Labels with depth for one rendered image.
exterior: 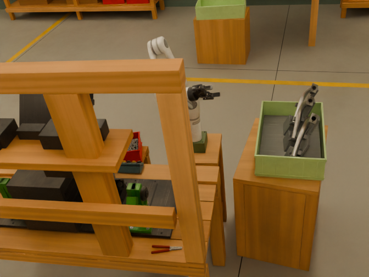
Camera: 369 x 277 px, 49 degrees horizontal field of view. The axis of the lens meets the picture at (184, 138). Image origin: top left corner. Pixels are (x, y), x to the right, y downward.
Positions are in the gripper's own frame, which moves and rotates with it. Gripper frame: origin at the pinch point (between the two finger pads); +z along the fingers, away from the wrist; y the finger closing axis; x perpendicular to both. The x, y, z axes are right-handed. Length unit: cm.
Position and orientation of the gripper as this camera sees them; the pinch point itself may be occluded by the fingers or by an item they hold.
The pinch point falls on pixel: (214, 90)
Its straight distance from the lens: 207.7
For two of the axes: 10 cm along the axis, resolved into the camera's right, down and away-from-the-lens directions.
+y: 4.8, 2.9, 8.3
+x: -1.0, 9.6, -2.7
